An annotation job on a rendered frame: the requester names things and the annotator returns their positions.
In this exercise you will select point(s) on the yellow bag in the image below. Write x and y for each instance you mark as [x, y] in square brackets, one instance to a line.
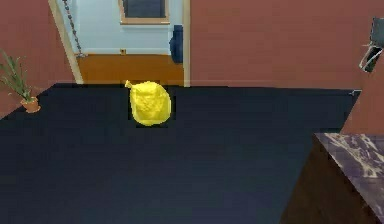
[150, 105]

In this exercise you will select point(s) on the dark marble top cabinet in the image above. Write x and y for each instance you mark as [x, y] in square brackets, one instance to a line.
[346, 180]

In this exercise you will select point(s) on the wood framed window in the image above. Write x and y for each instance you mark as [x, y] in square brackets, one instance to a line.
[144, 10]

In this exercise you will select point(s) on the green house plant in pot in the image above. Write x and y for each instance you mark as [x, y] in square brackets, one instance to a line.
[20, 85]

